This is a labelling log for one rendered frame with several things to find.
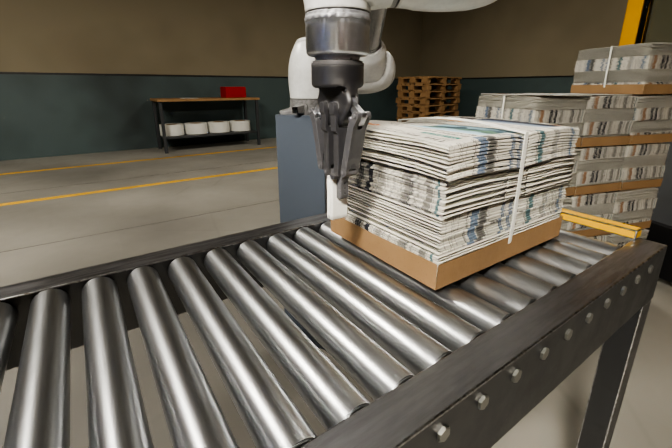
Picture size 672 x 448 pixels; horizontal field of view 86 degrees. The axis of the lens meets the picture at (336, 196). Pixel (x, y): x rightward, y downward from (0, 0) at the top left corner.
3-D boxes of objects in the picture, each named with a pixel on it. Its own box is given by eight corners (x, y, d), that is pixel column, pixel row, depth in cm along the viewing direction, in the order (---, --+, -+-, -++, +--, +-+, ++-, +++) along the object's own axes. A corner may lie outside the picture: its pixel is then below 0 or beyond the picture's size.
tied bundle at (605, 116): (518, 137, 200) (524, 94, 193) (561, 136, 207) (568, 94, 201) (579, 148, 165) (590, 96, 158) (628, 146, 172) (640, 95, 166)
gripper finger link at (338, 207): (345, 173, 57) (348, 174, 57) (344, 215, 59) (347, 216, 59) (329, 176, 56) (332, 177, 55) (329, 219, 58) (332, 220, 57)
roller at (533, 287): (373, 225, 96) (374, 207, 94) (563, 312, 59) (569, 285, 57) (358, 229, 93) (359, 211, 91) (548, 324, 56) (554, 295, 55)
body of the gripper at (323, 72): (377, 58, 50) (375, 126, 53) (341, 61, 57) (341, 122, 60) (332, 56, 46) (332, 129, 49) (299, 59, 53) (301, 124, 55)
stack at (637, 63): (537, 266, 232) (575, 49, 195) (573, 260, 240) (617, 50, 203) (594, 298, 196) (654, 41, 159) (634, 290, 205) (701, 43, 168)
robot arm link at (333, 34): (344, 22, 56) (344, 64, 58) (292, 16, 51) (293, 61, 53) (384, 13, 49) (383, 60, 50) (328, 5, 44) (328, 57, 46)
